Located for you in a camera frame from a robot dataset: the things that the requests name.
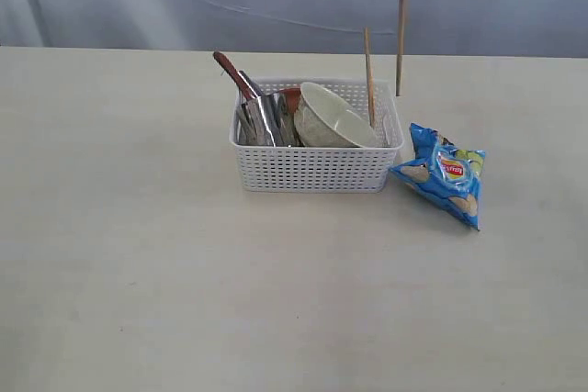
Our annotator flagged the speckled beige ceramic bowl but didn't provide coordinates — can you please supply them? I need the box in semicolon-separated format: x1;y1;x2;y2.
293;82;381;148

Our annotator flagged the grey backdrop curtain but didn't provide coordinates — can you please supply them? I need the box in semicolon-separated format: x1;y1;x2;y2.
1;0;587;57

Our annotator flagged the terracotta brown plate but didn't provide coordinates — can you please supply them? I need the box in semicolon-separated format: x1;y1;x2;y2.
278;87;301;115

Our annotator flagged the stainless steel cup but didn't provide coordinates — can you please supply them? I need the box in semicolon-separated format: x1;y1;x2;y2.
240;93;298;147

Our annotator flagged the blue potato chips bag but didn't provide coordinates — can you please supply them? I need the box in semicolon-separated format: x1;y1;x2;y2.
390;123;486;230

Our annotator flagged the brown wooden handled spoon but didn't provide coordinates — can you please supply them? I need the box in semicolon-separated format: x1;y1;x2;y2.
212;51;254;101

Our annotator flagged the wooden chopstick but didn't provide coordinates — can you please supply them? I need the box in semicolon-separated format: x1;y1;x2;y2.
395;0;406;96
363;27;376;128

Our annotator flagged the white perforated plastic basket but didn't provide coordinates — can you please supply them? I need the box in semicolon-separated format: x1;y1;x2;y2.
229;80;404;193

